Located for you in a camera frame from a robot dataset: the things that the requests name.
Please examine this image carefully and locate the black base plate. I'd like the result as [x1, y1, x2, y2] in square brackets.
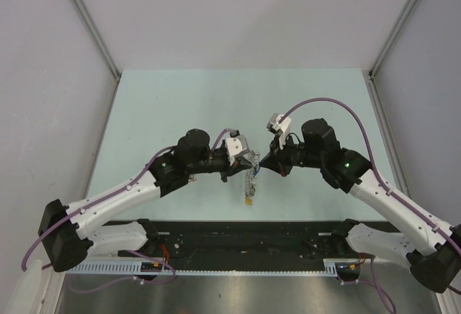
[104, 219, 364, 271]

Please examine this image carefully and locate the steel disc with key rings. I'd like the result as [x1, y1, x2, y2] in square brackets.
[244, 151, 260, 199]

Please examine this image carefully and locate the left aluminium frame post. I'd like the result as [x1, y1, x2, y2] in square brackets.
[69, 0, 121, 82]

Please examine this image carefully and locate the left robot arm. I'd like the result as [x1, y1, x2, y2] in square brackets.
[38, 129, 252, 272]

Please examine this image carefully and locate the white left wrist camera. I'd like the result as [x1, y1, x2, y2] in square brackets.
[224, 129, 250, 164]

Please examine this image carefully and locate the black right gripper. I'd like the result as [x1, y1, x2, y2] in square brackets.
[260, 130, 324, 176]

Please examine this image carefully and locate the aluminium frame post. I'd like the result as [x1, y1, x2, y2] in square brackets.
[368, 0, 420, 80]
[69, 0, 121, 82]

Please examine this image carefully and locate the white slotted cable duct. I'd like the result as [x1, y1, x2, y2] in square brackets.
[68, 259, 341, 278]

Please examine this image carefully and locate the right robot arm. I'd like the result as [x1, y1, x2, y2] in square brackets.
[259, 114, 460, 293]

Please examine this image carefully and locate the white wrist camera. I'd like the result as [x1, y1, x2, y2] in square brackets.
[267, 113, 292, 150]
[224, 129, 250, 164]

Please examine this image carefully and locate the aluminium rail right side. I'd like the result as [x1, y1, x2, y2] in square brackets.
[362, 71, 411, 197]

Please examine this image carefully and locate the right aluminium frame post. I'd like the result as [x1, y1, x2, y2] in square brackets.
[368, 0, 420, 80]

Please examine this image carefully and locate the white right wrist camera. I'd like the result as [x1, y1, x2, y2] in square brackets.
[267, 113, 292, 150]

